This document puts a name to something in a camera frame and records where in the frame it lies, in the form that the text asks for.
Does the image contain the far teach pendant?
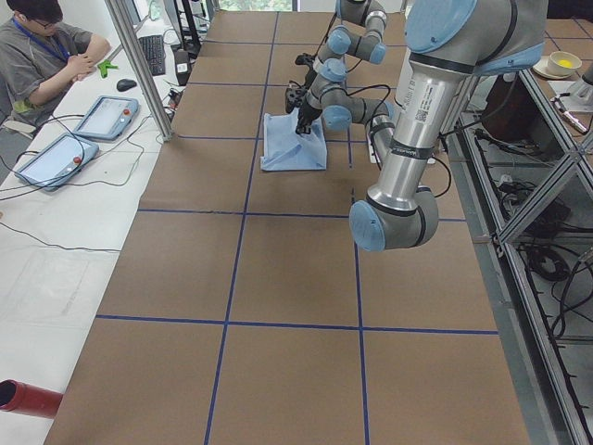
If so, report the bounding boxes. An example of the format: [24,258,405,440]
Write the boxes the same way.
[72,95,139,141]

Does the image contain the aluminium frame post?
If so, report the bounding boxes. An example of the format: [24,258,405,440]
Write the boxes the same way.
[105,0,173,142]

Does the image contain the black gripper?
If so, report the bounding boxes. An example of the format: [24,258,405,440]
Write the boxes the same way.
[296,99,322,135]

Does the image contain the teach pendant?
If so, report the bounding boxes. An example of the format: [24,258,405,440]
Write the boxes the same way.
[72,95,139,141]
[15,133,99,191]

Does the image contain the near teach pendant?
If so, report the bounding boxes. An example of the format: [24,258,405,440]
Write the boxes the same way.
[15,133,99,191]

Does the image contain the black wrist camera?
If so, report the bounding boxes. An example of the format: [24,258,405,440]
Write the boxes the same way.
[295,53,316,69]
[284,82,308,114]

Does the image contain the black keyboard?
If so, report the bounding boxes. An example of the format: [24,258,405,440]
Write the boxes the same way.
[138,34,166,76]

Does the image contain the seated person grey shirt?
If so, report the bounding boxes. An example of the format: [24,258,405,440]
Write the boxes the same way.
[1,0,110,128]

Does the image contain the red cylinder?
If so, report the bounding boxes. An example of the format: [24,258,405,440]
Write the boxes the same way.
[1,379,63,419]

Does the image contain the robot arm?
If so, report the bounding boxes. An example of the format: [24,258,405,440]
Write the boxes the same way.
[296,1,548,251]
[314,0,387,67]

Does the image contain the light blue t-shirt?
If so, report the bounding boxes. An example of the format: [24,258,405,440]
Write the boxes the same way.
[260,109,327,172]

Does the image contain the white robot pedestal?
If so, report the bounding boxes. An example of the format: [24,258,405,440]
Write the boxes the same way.
[368,51,447,163]

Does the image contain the black computer mouse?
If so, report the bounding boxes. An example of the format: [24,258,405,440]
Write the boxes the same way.
[116,79,137,92]

